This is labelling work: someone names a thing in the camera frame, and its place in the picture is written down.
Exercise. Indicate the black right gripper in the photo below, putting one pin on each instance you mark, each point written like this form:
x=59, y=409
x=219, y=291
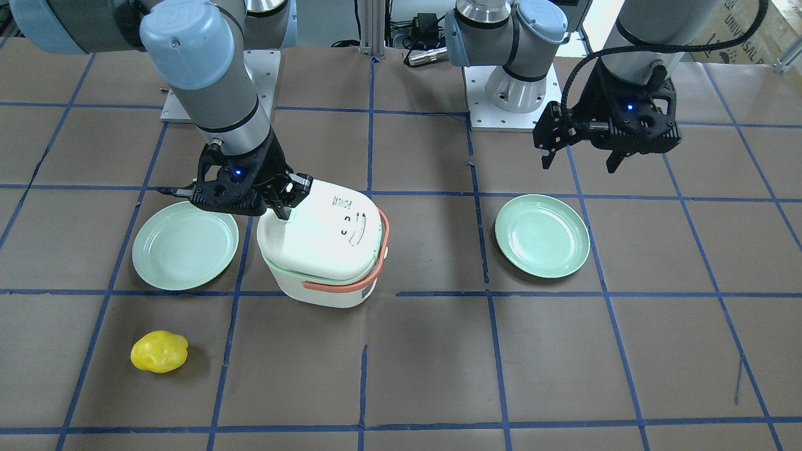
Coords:
x=274, y=164

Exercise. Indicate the aluminium frame post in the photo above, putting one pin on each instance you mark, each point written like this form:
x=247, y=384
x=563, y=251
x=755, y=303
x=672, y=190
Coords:
x=372, y=28

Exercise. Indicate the black power adapter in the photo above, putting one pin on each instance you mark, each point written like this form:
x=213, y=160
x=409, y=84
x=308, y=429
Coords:
x=425, y=26

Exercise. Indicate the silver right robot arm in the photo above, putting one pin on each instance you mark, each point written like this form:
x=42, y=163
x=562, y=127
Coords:
x=198, y=48

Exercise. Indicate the white rice cooker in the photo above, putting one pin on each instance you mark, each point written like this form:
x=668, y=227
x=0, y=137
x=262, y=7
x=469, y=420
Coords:
x=331, y=249

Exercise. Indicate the yellow toy potato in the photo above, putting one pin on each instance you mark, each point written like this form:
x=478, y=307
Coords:
x=159, y=352

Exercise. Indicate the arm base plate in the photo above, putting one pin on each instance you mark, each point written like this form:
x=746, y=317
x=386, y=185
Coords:
x=263, y=69
x=499, y=103

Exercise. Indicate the green plate near potato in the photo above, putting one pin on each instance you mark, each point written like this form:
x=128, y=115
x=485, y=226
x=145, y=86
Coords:
x=183, y=247

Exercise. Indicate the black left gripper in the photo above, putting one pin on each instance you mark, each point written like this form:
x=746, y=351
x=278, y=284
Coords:
x=589, y=101

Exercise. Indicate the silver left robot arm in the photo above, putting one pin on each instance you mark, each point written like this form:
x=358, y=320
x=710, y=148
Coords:
x=523, y=36

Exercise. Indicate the green plate far side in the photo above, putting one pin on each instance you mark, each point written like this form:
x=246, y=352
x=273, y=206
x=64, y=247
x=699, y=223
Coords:
x=542, y=236

